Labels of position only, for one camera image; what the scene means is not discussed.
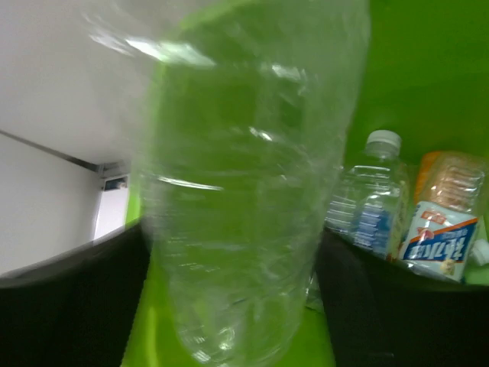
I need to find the clear square plastic bottle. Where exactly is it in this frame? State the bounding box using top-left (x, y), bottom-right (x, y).
top-left (325, 130), bottom-right (410, 261)

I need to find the clear crinkled plastic bottle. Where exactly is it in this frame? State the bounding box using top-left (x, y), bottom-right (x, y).
top-left (83, 1), bottom-right (371, 366)

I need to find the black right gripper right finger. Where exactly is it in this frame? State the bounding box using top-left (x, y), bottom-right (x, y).
top-left (315, 229), bottom-right (488, 366)

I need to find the orange blue label bottle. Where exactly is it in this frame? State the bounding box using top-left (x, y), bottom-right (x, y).
top-left (398, 151), bottom-right (488, 283)

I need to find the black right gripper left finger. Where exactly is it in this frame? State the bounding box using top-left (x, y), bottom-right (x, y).
top-left (1, 224), bottom-right (150, 366)

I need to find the small blue sticker label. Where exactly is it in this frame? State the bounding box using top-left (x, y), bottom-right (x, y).
top-left (104, 176), bottom-right (128, 191)

